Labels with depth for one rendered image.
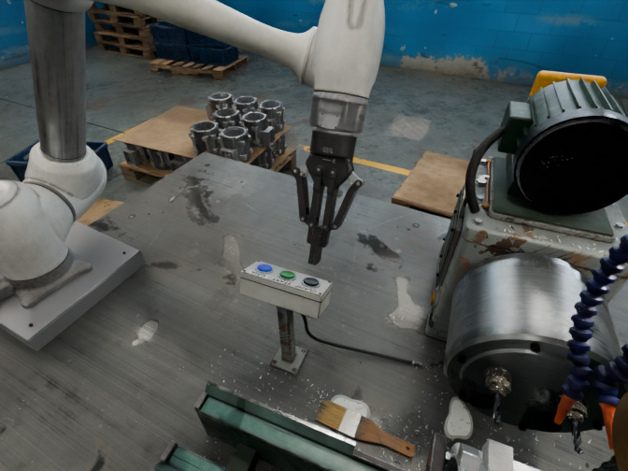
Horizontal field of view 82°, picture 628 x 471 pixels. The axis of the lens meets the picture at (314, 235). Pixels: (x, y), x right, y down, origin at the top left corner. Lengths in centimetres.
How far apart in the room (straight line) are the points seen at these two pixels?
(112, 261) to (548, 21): 542
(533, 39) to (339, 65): 528
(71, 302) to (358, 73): 90
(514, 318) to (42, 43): 100
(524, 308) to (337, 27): 49
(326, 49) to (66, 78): 62
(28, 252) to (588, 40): 571
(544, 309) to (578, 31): 530
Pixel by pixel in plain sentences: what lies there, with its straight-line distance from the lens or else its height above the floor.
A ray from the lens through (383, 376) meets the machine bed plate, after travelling 90.
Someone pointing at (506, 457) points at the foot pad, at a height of 107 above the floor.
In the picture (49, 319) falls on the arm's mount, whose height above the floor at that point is 85.
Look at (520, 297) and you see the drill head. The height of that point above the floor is 116.
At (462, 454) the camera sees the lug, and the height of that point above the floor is 109.
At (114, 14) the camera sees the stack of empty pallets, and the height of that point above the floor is 58.
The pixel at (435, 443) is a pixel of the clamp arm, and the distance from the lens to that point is 61.
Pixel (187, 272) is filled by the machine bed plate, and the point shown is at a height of 80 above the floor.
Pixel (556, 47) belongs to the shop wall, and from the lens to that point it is 582.
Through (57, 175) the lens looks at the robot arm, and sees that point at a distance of 114.
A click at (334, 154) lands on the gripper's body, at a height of 131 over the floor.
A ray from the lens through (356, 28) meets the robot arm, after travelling 59.
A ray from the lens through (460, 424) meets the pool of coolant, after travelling 89.
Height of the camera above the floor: 158
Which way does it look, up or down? 41 degrees down
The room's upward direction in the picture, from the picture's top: straight up
